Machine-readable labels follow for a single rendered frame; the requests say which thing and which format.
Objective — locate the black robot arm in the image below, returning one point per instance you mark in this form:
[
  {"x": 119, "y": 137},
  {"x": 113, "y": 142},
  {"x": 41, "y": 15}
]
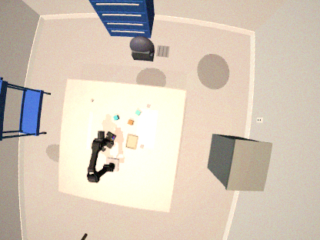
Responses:
[{"x": 96, "y": 148}]

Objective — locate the small teal cube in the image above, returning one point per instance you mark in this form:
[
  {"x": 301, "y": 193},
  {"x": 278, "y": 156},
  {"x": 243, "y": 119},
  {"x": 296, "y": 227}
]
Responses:
[{"x": 116, "y": 117}]

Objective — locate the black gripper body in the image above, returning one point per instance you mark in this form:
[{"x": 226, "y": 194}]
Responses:
[{"x": 110, "y": 135}]

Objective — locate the beige rectangular tray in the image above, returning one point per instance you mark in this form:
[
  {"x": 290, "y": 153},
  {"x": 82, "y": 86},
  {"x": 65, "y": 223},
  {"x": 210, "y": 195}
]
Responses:
[{"x": 131, "y": 141}]

